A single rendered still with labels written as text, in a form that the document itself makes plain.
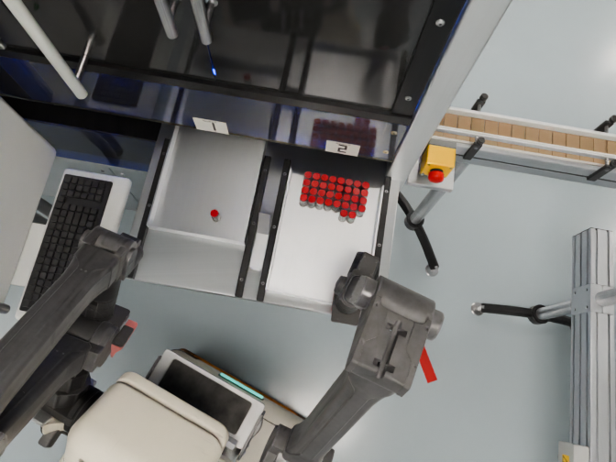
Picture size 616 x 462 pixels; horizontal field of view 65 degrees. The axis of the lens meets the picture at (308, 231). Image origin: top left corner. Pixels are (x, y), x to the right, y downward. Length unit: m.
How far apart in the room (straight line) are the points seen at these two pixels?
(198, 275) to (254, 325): 0.89
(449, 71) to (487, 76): 1.83
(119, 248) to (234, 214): 0.56
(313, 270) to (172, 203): 0.43
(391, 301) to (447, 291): 1.68
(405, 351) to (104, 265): 0.47
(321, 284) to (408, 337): 0.70
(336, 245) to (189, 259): 0.39
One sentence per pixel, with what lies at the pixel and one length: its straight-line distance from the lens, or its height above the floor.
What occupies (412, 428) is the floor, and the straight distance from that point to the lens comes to 2.21.
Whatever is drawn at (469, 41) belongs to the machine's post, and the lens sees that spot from 0.90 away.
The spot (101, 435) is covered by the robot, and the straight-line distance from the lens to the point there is 0.81.
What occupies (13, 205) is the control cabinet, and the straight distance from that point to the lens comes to 1.48.
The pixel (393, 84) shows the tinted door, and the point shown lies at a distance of 1.02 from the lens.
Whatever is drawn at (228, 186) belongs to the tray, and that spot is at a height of 0.88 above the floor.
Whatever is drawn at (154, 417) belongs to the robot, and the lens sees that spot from 0.83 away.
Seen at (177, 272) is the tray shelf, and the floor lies 0.88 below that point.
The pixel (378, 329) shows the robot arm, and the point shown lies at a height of 1.56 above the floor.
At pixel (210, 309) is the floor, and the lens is 2.19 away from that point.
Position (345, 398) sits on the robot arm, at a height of 1.50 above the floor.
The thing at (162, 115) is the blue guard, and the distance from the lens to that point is 1.32.
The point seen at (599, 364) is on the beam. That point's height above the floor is 0.55.
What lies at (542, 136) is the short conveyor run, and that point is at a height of 0.93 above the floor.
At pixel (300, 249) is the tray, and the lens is 1.30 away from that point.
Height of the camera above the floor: 2.14
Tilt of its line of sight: 73 degrees down
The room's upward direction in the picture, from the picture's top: 7 degrees clockwise
